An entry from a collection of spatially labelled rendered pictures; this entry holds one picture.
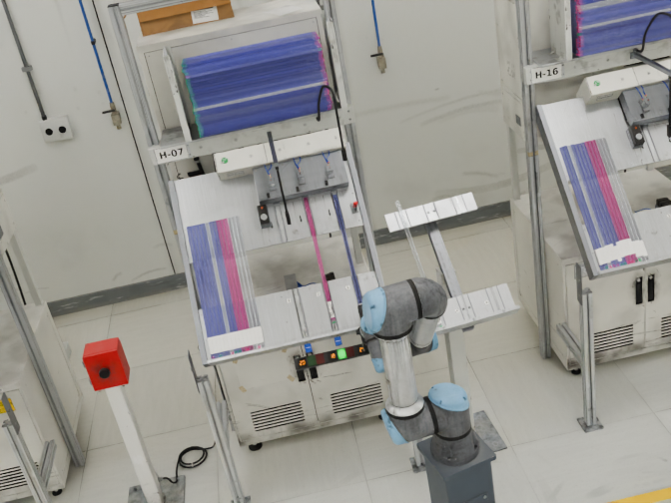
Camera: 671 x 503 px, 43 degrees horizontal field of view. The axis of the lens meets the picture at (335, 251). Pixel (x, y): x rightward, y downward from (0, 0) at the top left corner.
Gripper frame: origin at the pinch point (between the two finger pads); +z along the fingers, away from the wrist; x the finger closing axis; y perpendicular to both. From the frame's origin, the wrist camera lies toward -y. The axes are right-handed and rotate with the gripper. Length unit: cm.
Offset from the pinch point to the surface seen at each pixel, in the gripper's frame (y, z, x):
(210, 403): 10, 16, -62
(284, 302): -18.1, 2.3, -27.0
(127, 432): 12, 34, -97
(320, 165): -65, -4, -3
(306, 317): -10.9, 2.3, -20.4
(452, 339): 6.3, 21.3, 32.3
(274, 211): -53, 2, -23
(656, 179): -51, 69, 150
